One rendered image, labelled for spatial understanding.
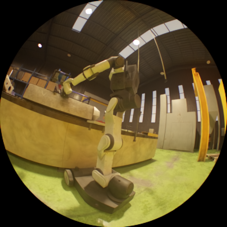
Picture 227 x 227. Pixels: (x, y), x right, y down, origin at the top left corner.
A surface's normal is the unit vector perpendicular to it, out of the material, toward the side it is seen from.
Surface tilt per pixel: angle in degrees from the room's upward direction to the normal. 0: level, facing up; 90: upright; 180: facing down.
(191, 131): 90
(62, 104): 80
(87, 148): 90
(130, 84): 113
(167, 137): 90
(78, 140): 91
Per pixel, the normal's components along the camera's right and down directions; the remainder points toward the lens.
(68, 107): 0.62, -0.22
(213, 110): -0.78, -0.29
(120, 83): -0.40, -0.12
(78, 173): 0.64, -0.69
